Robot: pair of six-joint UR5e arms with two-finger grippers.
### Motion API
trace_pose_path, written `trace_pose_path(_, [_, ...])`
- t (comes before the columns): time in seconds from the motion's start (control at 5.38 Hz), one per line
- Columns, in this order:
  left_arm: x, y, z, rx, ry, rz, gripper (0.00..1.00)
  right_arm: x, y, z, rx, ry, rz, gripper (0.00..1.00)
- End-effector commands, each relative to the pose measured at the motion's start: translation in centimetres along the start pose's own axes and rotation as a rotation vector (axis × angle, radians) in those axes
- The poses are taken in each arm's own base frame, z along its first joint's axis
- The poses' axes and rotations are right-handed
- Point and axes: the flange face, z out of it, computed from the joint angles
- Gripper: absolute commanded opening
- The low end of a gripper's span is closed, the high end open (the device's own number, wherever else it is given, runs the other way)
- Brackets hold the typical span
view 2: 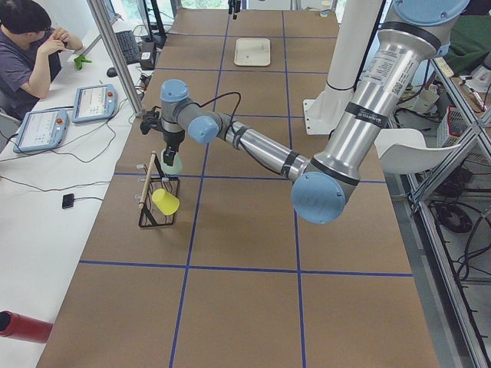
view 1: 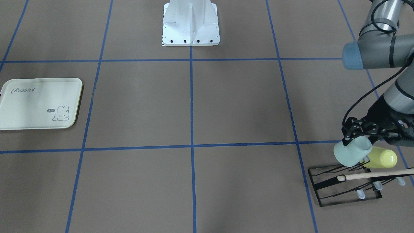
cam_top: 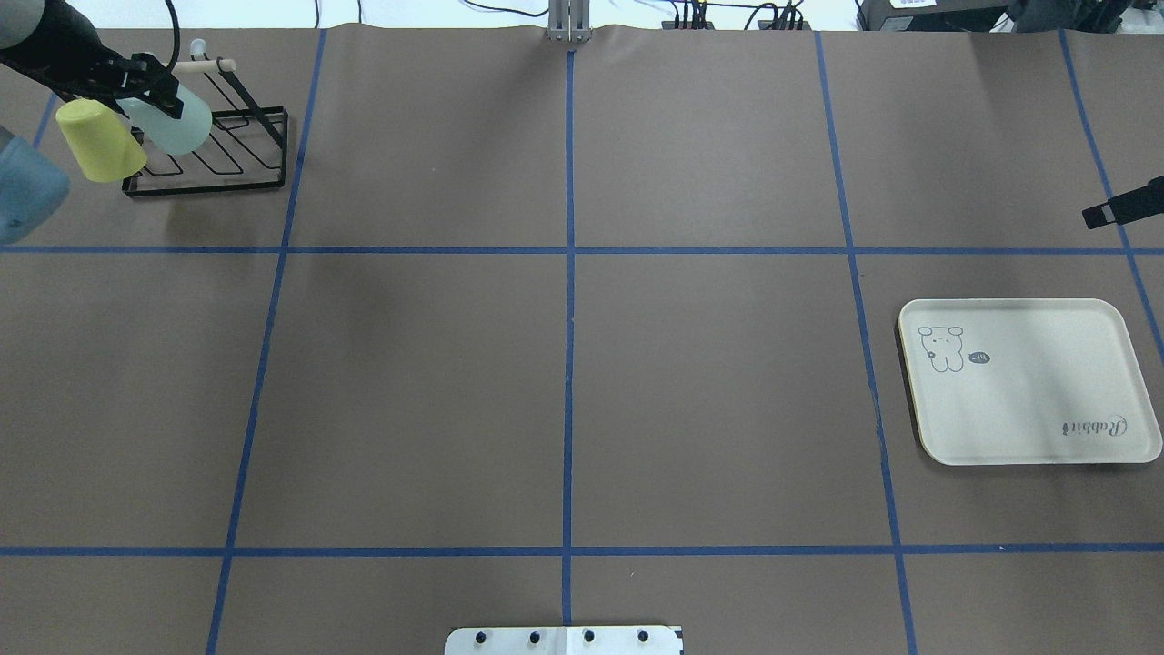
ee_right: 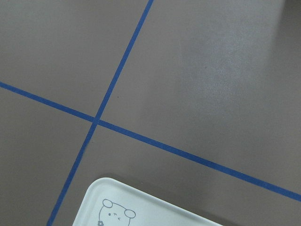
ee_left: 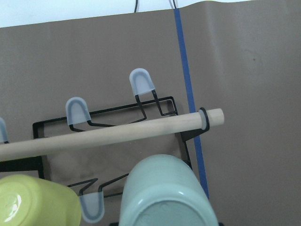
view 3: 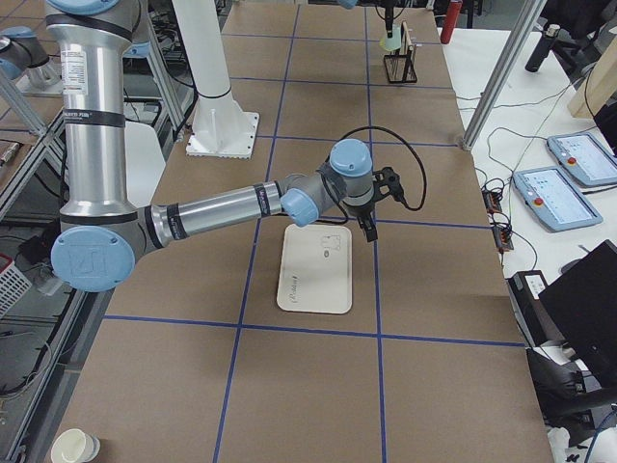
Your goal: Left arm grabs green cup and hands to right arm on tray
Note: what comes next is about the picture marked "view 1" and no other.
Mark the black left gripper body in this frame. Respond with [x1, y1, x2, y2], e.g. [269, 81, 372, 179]
[342, 97, 414, 147]

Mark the mint green cup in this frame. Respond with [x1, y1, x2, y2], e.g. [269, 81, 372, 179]
[333, 136, 373, 167]

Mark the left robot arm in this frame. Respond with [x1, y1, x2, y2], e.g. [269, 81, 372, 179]
[341, 0, 414, 147]

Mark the yellow cup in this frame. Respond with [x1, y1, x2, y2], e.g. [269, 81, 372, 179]
[360, 146, 398, 168]

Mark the white rabbit tray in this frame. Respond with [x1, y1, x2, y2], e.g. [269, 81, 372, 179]
[0, 78, 83, 131]

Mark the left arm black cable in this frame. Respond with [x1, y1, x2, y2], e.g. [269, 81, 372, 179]
[342, 58, 414, 130]

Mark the black wire cup rack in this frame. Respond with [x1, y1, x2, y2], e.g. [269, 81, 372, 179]
[307, 162, 413, 207]

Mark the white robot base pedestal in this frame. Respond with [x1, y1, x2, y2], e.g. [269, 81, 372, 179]
[162, 0, 220, 46]

